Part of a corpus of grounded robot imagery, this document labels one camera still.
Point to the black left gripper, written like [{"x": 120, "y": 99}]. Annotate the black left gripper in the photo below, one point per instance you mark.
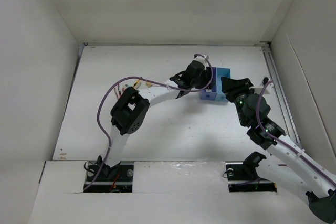
[{"x": 206, "y": 74}]

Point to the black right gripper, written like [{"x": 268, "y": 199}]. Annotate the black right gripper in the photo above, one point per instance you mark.
[{"x": 234, "y": 86}]

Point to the yellow eraser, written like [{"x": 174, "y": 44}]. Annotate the yellow eraser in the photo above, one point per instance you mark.
[{"x": 149, "y": 84}]

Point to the yellow black utility knife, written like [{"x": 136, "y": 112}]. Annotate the yellow black utility knife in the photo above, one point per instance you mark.
[{"x": 137, "y": 84}]

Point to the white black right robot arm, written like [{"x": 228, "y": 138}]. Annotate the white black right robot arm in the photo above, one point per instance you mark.
[{"x": 299, "y": 174}]

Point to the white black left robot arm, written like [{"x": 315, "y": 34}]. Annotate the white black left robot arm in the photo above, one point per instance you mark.
[{"x": 129, "y": 112}]

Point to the purple blue storage bin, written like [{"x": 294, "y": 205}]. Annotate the purple blue storage bin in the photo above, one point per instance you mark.
[{"x": 210, "y": 93}]

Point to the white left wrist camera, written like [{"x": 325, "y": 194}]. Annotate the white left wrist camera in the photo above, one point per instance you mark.
[{"x": 202, "y": 58}]

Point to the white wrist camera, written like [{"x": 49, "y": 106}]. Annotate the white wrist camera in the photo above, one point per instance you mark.
[
  {"x": 202, "y": 58},
  {"x": 267, "y": 83}
]

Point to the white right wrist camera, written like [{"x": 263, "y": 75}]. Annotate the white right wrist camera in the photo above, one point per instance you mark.
[{"x": 267, "y": 83}]

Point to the aluminium rail right edge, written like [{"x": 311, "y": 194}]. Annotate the aluminium rail right edge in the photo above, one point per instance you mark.
[{"x": 280, "y": 94}]

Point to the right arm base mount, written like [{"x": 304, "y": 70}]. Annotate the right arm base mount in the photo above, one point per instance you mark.
[{"x": 241, "y": 176}]

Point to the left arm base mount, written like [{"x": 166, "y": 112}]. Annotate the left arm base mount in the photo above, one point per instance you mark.
[{"x": 117, "y": 179}]

